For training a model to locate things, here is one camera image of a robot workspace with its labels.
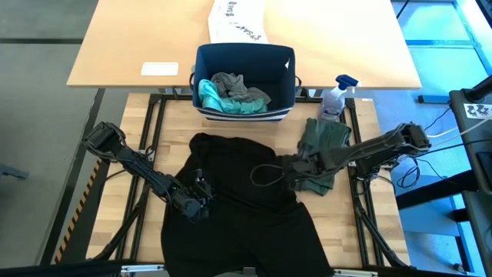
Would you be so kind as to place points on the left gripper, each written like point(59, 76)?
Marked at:
point(192, 204)

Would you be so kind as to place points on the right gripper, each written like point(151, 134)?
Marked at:
point(311, 167)

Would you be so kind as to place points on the black garment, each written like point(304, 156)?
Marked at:
point(238, 215)

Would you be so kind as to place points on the dark green shirt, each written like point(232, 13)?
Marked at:
point(326, 134)

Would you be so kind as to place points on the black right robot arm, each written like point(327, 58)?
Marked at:
point(376, 148)

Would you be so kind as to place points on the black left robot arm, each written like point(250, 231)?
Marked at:
point(134, 165)

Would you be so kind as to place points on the navy white striped fabric bin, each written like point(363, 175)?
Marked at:
point(246, 54)

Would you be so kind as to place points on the Dawn spray bottle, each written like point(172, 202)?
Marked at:
point(332, 104)

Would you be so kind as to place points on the teal garment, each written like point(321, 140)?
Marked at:
point(215, 100)

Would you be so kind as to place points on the grey garment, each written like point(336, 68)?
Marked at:
point(234, 86)

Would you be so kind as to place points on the white rectangular label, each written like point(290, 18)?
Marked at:
point(159, 69)

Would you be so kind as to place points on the hazard striped black base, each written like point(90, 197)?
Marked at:
point(77, 215)

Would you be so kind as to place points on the white printed cardboard box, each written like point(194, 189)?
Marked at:
point(236, 23)

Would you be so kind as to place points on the black front crossbar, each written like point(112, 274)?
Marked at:
point(57, 269)

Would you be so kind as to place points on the light wooden table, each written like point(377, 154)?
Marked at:
point(115, 38)

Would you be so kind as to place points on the black equipment cart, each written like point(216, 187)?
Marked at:
point(473, 173)

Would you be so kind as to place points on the grey chair leg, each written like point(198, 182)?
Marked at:
point(13, 171)

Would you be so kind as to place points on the white paper with black marks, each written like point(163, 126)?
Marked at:
point(478, 111)

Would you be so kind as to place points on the black metal table frame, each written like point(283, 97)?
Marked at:
point(153, 127)

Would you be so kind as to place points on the silver metal bracket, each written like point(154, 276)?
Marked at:
point(355, 273)
point(142, 268)

